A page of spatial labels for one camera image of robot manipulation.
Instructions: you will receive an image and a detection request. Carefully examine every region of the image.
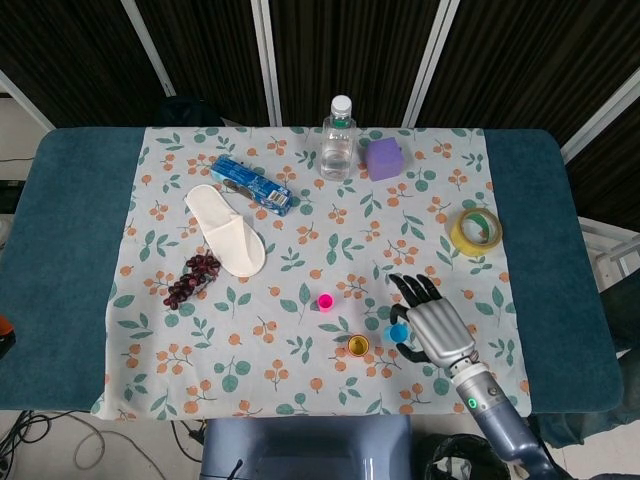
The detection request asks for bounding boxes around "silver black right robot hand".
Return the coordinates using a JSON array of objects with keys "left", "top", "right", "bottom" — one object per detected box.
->
[{"left": 388, "top": 272, "right": 479, "bottom": 370}]

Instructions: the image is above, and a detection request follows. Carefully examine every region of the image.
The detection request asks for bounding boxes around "light blue plastic cup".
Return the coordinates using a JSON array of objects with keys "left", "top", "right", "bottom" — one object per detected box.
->
[{"left": 383, "top": 323, "right": 410, "bottom": 346}]

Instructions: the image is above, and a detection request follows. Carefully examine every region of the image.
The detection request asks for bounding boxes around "yellow packing tape roll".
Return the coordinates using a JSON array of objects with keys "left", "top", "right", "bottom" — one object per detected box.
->
[{"left": 450, "top": 207, "right": 504, "bottom": 257}]

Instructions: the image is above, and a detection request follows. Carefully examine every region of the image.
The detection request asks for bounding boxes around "black trash bag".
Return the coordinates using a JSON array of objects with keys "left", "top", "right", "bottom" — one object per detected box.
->
[{"left": 424, "top": 433, "right": 511, "bottom": 480}]

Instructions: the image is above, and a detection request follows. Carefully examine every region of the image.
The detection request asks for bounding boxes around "white metal rack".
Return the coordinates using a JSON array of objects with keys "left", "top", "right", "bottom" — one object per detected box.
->
[{"left": 578, "top": 215, "right": 640, "bottom": 291}]

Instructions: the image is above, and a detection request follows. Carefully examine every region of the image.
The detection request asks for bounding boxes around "purple foam cube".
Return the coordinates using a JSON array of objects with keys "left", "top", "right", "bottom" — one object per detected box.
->
[{"left": 363, "top": 138, "right": 405, "bottom": 181}]

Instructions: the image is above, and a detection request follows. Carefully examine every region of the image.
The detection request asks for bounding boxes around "blue-grey robot torso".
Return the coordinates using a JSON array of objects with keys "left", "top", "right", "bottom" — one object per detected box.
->
[{"left": 199, "top": 414, "right": 415, "bottom": 480}]

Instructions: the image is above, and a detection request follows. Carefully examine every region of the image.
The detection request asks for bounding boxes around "floral fruit print tablecloth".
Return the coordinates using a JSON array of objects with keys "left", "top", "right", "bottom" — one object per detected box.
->
[{"left": 89, "top": 125, "right": 532, "bottom": 421}]

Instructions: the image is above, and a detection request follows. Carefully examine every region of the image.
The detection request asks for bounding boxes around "clear plastic water bottle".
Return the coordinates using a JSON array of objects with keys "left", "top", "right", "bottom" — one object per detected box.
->
[{"left": 319, "top": 94, "right": 359, "bottom": 181}]

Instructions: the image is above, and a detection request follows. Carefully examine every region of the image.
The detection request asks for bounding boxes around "white disposable slipper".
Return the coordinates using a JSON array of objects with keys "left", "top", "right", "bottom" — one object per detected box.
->
[{"left": 183, "top": 183, "right": 267, "bottom": 278}]

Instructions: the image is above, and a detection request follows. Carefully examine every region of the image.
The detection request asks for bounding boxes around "blue cookie box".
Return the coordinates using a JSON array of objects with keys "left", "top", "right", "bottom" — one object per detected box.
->
[{"left": 208, "top": 153, "right": 294, "bottom": 217}]

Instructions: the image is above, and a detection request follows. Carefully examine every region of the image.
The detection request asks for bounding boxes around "dark red grape bunch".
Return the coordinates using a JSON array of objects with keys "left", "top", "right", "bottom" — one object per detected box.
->
[{"left": 163, "top": 252, "right": 222, "bottom": 310}]

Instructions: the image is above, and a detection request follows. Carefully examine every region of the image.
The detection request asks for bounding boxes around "teal velvet table cover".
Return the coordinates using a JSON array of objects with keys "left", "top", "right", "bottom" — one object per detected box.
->
[{"left": 0, "top": 127, "right": 625, "bottom": 416}]

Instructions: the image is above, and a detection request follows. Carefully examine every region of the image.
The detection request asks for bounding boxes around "orange and black object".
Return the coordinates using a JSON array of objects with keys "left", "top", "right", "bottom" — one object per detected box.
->
[{"left": 0, "top": 314, "right": 17, "bottom": 359}]

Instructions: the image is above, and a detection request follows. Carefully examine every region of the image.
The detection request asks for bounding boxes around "white partition frame post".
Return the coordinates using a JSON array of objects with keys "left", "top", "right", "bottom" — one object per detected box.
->
[
  {"left": 249, "top": 0, "right": 284, "bottom": 127},
  {"left": 0, "top": 68, "right": 56, "bottom": 132},
  {"left": 119, "top": 0, "right": 177, "bottom": 98},
  {"left": 559, "top": 64, "right": 640, "bottom": 164},
  {"left": 401, "top": 0, "right": 461, "bottom": 129}
]

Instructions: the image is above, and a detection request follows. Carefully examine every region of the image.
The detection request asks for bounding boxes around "grey floor cable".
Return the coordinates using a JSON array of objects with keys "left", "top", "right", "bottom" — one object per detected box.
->
[{"left": 73, "top": 422, "right": 169, "bottom": 480}]

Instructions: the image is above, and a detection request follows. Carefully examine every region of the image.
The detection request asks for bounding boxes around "black floor cable bundle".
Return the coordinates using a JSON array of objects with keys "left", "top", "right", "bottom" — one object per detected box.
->
[{"left": 0, "top": 409, "right": 51, "bottom": 480}]

